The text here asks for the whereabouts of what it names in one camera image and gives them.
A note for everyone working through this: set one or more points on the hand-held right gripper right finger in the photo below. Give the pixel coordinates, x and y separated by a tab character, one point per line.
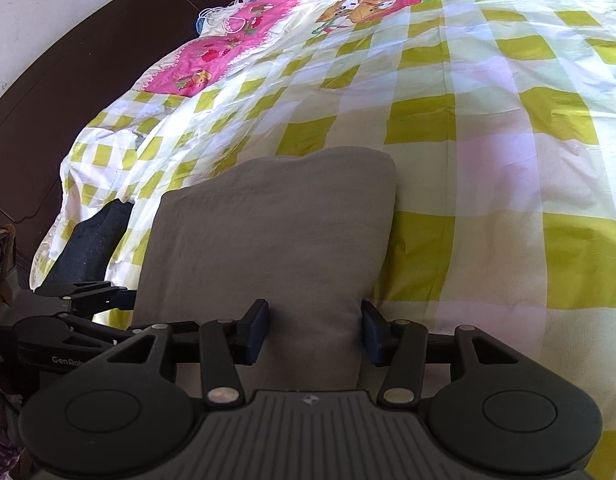
372	335

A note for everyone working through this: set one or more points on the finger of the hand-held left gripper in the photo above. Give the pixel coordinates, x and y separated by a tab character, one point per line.
120	299
95	332

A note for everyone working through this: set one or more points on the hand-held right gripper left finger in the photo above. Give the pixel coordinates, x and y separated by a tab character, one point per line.
258	332

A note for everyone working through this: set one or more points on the checkered printed bed blanket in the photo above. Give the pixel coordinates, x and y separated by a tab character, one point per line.
488	160

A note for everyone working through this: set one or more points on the dark blue cloth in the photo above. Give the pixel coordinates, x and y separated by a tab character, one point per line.
93	240

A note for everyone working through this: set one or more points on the grey pillow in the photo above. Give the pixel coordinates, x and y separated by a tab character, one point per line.
268	230

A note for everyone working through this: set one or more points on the dark brown wooden headboard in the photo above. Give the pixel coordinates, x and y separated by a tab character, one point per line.
88	60

